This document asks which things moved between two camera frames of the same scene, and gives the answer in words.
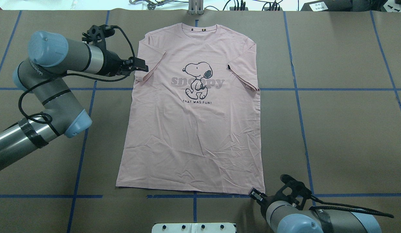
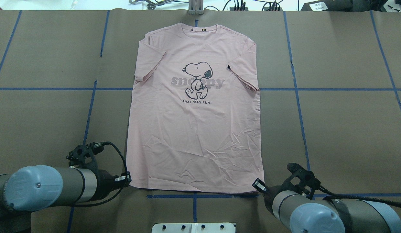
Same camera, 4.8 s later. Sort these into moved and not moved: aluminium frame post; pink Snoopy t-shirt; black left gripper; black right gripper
Moved: black right gripper; black left gripper
Not moved: aluminium frame post; pink Snoopy t-shirt
